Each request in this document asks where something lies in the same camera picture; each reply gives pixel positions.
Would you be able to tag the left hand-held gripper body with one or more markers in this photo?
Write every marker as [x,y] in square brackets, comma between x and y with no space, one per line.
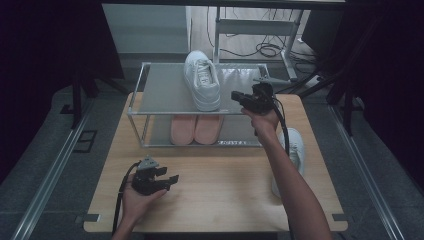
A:
[146,183]

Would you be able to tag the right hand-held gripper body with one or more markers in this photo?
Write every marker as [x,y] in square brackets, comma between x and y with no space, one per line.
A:
[261,101]

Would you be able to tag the white sneaker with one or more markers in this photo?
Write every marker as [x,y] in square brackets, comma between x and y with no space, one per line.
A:
[201,83]
[296,146]

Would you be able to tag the pink slipper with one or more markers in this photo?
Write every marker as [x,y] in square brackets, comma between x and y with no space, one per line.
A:
[208,130]
[182,131]

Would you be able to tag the metal two-tier shoe rack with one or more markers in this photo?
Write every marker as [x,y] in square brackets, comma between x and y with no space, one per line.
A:
[163,90]

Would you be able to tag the person's left hand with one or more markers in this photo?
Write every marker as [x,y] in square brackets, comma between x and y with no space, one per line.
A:
[136,203]

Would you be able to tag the person's right hand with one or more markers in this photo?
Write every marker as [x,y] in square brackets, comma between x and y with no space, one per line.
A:
[265,125]

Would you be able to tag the black stand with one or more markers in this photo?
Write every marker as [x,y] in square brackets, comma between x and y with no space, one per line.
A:
[77,100]
[348,110]

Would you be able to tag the black box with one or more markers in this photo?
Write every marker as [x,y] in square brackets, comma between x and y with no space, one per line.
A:
[321,31]

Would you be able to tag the white cabinet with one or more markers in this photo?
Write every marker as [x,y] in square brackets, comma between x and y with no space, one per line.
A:
[146,28]

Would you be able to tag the dark curtain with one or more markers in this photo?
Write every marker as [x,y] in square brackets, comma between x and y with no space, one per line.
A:
[393,83]
[40,66]

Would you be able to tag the white desk frame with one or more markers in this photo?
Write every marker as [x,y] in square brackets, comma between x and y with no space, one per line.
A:
[256,27]

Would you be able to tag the metal floor rail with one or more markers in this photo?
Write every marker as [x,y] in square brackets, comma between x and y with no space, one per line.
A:
[50,176]
[366,176]

